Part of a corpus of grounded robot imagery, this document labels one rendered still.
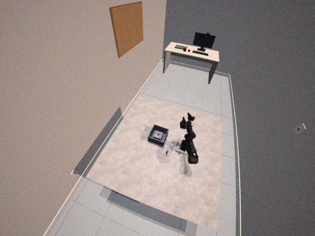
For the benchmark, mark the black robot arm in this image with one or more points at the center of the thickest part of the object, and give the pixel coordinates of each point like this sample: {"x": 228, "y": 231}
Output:
{"x": 188, "y": 145}

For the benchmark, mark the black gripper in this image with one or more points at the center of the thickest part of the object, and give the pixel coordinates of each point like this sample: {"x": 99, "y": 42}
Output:
{"x": 187, "y": 124}

